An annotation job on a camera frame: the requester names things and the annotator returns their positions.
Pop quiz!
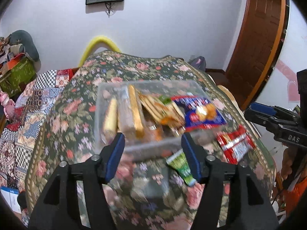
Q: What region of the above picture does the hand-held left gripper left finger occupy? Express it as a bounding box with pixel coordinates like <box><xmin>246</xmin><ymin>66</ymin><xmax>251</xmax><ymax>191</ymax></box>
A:
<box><xmin>28</xmin><ymin>132</ymin><xmax>125</xmax><ymax>230</ymax></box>

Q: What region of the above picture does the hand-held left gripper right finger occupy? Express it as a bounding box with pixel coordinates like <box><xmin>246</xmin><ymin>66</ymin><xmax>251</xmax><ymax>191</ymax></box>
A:
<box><xmin>182</xmin><ymin>133</ymin><xmax>280</xmax><ymax>230</ymax></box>

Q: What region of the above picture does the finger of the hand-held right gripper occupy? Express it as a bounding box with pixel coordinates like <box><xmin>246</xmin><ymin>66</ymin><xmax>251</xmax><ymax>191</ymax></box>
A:
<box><xmin>249</xmin><ymin>102</ymin><xmax>298</xmax><ymax>119</ymax></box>
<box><xmin>244</xmin><ymin>110</ymin><xmax>286</xmax><ymax>135</ymax></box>

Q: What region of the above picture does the small green snack packet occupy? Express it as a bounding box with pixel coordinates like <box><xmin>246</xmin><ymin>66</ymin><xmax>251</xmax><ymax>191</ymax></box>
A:
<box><xmin>166</xmin><ymin>150</ymin><xmax>196</xmax><ymax>187</ymax></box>

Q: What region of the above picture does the red snack packet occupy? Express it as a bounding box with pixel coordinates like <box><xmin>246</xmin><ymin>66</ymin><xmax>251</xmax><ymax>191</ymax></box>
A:
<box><xmin>216</xmin><ymin>125</ymin><xmax>256</xmax><ymax>164</ymax></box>

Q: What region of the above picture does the clear wafer pack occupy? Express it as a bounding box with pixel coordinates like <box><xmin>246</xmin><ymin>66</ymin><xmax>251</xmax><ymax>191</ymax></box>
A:
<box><xmin>103</xmin><ymin>97</ymin><xmax>118</xmax><ymax>135</ymax></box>

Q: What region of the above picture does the long clear biscuit pack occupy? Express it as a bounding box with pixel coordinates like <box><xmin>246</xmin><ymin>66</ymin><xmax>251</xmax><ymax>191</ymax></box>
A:
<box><xmin>117</xmin><ymin>85</ymin><xmax>145</xmax><ymax>139</ymax></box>

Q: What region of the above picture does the blue cracker packet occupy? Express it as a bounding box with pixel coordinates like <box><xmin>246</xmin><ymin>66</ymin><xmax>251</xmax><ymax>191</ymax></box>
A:
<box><xmin>171</xmin><ymin>96</ymin><xmax>228</xmax><ymax>132</ymax></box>

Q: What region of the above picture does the clear sandwich cracker pack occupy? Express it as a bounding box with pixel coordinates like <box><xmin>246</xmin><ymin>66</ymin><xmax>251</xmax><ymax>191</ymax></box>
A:
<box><xmin>139</xmin><ymin>93</ymin><xmax>185</xmax><ymax>130</ymax></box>

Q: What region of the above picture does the clear plastic container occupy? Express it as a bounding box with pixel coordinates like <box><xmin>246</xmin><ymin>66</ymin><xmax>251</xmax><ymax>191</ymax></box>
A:
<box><xmin>94</xmin><ymin>80</ymin><xmax>211</xmax><ymax>155</ymax></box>

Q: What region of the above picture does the person's right hand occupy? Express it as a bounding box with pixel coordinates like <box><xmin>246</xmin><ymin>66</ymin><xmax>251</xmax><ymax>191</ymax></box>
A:
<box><xmin>281</xmin><ymin>147</ymin><xmax>297</xmax><ymax>181</ymax></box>

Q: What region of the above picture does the floral blanket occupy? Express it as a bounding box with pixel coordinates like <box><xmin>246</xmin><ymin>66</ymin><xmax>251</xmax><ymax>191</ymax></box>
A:
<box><xmin>25</xmin><ymin>50</ymin><xmax>276</xmax><ymax>230</ymax></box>

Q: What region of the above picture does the brown wooden door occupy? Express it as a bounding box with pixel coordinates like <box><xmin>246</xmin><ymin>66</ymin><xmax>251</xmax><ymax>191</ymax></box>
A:
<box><xmin>225</xmin><ymin>0</ymin><xmax>288</xmax><ymax>103</ymax></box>

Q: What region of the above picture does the grey backpack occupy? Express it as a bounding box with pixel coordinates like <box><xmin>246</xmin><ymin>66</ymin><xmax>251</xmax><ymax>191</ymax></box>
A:
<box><xmin>189</xmin><ymin>56</ymin><xmax>207</xmax><ymax>72</ymax></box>

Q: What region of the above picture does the patchwork quilt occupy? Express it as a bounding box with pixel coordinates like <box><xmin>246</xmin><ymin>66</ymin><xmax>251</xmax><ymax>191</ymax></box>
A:
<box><xmin>0</xmin><ymin>68</ymin><xmax>79</xmax><ymax>194</ymax></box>

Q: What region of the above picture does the white blue cardboard box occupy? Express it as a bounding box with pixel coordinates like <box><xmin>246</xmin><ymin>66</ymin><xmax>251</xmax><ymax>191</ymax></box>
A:
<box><xmin>0</xmin><ymin>186</ymin><xmax>22</xmax><ymax>214</ymax></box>

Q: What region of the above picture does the yellow foam tube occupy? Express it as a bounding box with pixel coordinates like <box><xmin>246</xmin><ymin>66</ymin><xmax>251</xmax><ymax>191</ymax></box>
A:
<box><xmin>79</xmin><ymin>35</ymin><xmax>121</xmax><ymax>67</ymax></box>

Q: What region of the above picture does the pink toy figure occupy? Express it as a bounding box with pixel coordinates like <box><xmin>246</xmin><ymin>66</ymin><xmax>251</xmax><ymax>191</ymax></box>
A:
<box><xmin>0</xmin><ymin>91</ymin><xmax>16</xmax><ymax>120</ymax></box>

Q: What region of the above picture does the green patterned box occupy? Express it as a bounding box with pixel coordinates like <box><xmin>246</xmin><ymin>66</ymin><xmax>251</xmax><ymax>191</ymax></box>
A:
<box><xmin>0</xmin><ymin>60</ymin><xmax>36</xmax><ymax>96</ymax></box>

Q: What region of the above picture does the orange cardboard box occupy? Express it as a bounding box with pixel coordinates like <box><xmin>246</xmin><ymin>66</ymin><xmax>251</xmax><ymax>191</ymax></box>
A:
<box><xmin>3</xmin><ymin>56</ymin><xmax>23</xmax><ymax>75</ymax></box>

